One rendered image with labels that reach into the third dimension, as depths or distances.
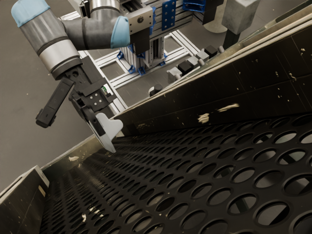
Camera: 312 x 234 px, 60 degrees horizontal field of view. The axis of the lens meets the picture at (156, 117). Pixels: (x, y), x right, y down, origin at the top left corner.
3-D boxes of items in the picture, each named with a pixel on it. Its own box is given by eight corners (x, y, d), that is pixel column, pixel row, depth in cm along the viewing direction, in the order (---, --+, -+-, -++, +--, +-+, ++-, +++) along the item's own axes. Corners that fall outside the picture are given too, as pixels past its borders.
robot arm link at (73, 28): (91, 54, 73) (82, 47, 63) (49, 56, 73) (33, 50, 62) (88, 24, 73) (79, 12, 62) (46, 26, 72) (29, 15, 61)
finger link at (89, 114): (107, 133, 55) (83, 96, 55) (100, 137, 55) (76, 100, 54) (103, 133, 60) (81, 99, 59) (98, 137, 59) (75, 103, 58)
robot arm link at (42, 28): (48, 0, 61) (34, -14, 53) (75, 43, 62) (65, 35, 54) (19, 19, 61) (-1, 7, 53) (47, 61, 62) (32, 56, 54)
